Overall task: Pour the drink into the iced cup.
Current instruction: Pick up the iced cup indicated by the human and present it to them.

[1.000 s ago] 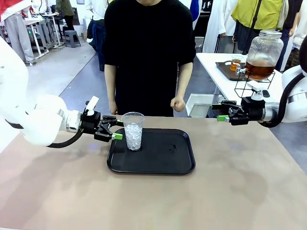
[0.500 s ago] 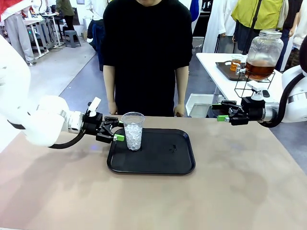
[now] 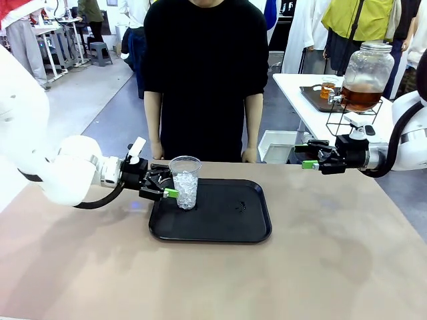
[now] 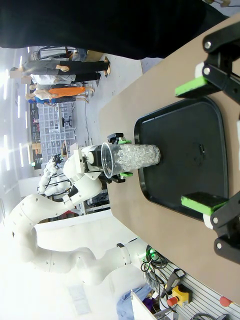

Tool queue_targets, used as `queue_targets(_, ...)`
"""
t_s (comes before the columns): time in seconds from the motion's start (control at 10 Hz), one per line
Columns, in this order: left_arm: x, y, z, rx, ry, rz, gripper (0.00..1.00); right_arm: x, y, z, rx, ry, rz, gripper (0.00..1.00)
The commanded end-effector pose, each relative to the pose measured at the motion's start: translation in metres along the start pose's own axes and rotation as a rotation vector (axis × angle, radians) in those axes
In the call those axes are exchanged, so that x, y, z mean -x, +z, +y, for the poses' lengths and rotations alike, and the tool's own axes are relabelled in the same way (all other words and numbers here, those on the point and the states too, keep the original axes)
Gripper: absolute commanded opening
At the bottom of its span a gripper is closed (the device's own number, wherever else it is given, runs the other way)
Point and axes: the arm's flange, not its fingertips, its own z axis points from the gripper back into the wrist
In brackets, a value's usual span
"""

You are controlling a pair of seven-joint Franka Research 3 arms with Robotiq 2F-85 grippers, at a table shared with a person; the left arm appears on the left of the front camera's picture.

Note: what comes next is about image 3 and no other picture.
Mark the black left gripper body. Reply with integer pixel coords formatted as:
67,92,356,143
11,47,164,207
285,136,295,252
120,159,153,198

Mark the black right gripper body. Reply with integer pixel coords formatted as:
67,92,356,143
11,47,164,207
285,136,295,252
335,135,370,173

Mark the tall clear plastic iced cup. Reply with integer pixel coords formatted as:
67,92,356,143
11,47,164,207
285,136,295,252
168,155,203,211

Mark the short clear plastic iced cup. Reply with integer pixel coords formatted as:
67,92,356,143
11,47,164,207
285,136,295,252
320,76,337,100

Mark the glass drink dispenser jar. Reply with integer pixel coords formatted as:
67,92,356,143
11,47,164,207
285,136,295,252
326,41,396,113

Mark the person's right hand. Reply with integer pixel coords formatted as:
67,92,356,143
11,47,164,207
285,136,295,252
150,141,165,160

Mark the person's left hand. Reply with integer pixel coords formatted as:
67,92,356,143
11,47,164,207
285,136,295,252
240,149,260,163

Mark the small black tray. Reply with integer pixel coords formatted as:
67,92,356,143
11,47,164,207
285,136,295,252
299,85,346,113

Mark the white plastic bin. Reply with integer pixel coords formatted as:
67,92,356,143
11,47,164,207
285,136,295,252
258,129,303,164

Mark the white side table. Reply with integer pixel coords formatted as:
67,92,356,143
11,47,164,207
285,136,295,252
272,73,394,147

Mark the large black serving tray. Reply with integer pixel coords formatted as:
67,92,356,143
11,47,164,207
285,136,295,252
149,178,273,243

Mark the person in black shirt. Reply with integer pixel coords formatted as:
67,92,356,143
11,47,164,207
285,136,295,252
140,0,270,163

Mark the hanging white coat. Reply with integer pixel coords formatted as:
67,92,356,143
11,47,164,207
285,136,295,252
282,0,330,74

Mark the mannequin white shirt navy skirt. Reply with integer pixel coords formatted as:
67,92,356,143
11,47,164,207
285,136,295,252
118,0,147,99

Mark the grey plastic step stool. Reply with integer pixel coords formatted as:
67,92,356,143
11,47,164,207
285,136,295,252
89,42,113,67

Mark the mannequin in camouflage trousers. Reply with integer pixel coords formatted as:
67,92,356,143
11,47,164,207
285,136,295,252
400,0,427,97

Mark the mannequin in lime jacket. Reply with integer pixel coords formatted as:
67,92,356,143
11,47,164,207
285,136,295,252
321,0,396,77

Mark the mannequin in black vest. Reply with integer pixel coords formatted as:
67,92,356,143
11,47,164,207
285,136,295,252
383,0,422,97

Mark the white box appliance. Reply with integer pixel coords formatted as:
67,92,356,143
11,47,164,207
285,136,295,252
115,23,129,44

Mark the mannequin in grey trousers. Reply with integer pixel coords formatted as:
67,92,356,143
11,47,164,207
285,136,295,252
5,19,47,90

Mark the background person dark top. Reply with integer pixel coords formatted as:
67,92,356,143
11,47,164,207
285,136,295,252
77,0,105,43

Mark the white workshop desk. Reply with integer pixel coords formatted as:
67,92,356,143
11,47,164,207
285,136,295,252
31,18,85,81

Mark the black wire jar stand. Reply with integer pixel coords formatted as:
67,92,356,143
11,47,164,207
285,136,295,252
325,99,384,136

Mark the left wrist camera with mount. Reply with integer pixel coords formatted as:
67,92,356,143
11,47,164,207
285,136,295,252
127,136,148,165

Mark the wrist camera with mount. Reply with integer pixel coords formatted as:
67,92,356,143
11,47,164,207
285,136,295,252
127,136,148,165
343,112,376,141

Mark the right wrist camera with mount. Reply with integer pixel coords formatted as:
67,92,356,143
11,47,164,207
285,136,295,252
343,112,376,141

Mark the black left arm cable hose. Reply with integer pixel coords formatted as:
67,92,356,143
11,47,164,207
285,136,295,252
73,185,126,210

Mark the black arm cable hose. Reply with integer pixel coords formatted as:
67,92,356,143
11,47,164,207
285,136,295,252
358,99,424,178
73,185,126,210

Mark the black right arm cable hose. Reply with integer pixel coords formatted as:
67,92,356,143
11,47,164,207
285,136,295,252
358,99,424,178

